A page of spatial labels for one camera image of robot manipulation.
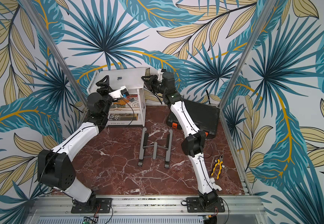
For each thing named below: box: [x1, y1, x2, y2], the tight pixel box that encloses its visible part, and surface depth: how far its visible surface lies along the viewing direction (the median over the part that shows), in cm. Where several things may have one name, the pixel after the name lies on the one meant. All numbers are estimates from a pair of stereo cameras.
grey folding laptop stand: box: [138, 127, 173, 168], surface depth 90 cm
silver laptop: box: [90, 67, 146, 91], surface depth 85 cm
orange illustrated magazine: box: [109, 94, 140, 109], surface depth 94 cm
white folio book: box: [106, 112, 141, 126], surface depth 106 cm
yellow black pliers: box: [211, 154, 224, 180], surface depth 90 cm
